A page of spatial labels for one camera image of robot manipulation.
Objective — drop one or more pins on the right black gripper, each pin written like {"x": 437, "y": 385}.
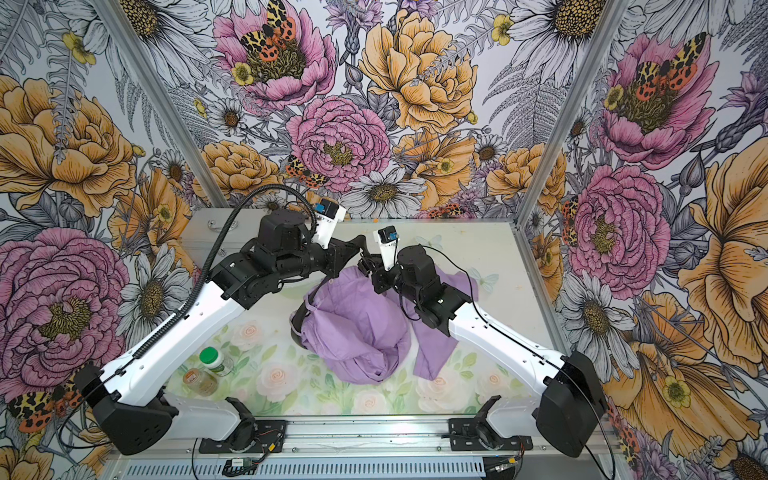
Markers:
{"x": 379, "y": 275}

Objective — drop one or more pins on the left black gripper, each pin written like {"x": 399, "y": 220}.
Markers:
{"x": 337, "y": 257}

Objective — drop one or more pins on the purple trousers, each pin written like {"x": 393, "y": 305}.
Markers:
{"x": 363, "y": 337}

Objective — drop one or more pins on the black leather belt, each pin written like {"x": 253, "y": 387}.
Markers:
{"x": 299, "y": 316}

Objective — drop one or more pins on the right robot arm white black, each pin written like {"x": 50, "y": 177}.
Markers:
{"x": 567, "y": 401}

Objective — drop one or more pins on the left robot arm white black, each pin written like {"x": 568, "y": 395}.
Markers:
{"x": 128, "y": 397}

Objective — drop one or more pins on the silver metal case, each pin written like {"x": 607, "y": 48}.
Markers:
{"x": 203, "y": 229}

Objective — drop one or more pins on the green lid glass jar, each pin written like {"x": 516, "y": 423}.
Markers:
{"x": 217, "y": 362}

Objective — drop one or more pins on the brown lid glass jar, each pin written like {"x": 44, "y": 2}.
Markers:
{"x": 200, "y": 382}

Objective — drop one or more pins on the small green circuit board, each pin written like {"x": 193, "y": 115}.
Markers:
{"x": 238, "y": 467}

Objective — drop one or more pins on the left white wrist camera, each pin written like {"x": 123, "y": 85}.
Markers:
{"x": 328, "y": 214}

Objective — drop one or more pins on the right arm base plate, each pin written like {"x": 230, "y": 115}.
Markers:
{"x": 470, "y": 434}

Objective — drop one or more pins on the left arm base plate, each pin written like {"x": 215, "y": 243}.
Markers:
{"x": 250, "y": 437}

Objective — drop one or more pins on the aluminium front rail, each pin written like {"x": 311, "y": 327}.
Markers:
{"x": 377, "y": 447}

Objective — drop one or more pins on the left aluminium corner post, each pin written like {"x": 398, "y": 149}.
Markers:
{"x": 110, "y": 12}

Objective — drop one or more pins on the aluminium corner post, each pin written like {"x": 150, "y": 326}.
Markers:
{"x": 110, "y": 12}
{"x": 599, "y": 47}

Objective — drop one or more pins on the right aluminium corner post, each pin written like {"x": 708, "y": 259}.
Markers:
{"x": 599, "y": 47}

